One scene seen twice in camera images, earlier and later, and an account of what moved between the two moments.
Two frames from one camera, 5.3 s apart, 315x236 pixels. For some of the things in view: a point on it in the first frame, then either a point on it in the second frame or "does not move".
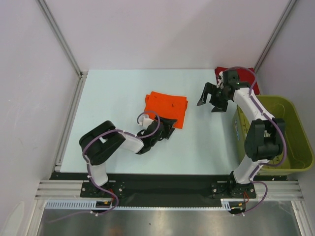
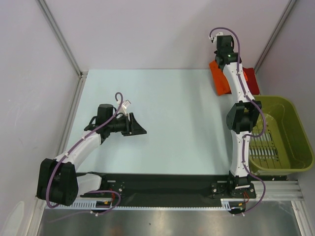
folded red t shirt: x=245 y=74 does not move
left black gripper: x=168 y=124 to x=135 y=128
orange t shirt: x=167 y=105 to x=222 y=85
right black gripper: x=216 y=96 to x=224 y=40
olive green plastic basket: x=297 y=154 does not move
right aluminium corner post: x=289 y=6 does not move
